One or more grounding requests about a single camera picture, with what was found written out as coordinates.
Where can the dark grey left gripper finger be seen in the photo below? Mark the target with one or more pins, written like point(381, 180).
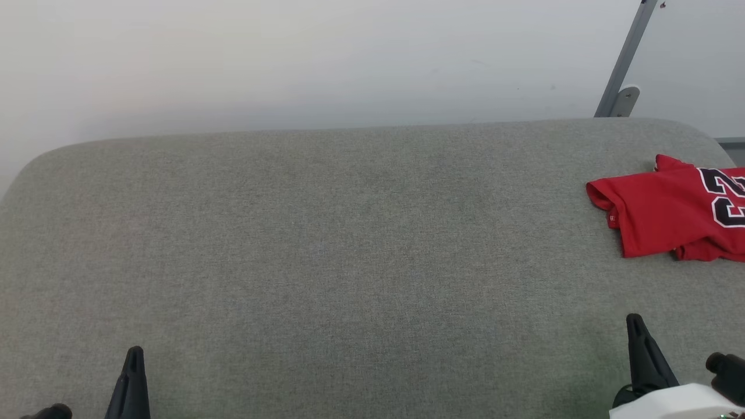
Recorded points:
point(131, 390)
point(52, 413)

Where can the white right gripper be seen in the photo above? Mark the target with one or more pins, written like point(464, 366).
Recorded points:
point(675, 404)

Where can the red basketball jersey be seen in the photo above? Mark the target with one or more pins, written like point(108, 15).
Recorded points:
point(663, 209)

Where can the grey skirting strip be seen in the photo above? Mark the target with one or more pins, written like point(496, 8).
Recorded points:
point(733, 150)

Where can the small metal post foot bracket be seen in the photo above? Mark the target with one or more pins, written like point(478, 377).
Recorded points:
point(626, 102)

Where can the grey metal wall post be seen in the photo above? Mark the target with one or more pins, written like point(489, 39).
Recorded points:
point(625, 58)

